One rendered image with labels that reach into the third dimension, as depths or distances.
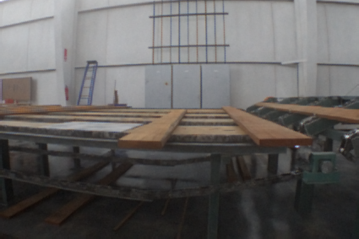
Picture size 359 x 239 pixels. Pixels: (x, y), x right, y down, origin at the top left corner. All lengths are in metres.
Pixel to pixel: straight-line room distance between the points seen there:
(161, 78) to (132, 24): 2.32
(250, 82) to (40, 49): 7.77
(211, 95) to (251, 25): 2.58
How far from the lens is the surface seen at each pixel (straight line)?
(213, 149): 1.03
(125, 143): 0.80
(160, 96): 6.71
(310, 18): 7.01
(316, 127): 1.79
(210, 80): 6.54
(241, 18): 7.62
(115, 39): 8.11
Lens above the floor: 1.01
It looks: 1 degrees down
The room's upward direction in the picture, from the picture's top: straight up
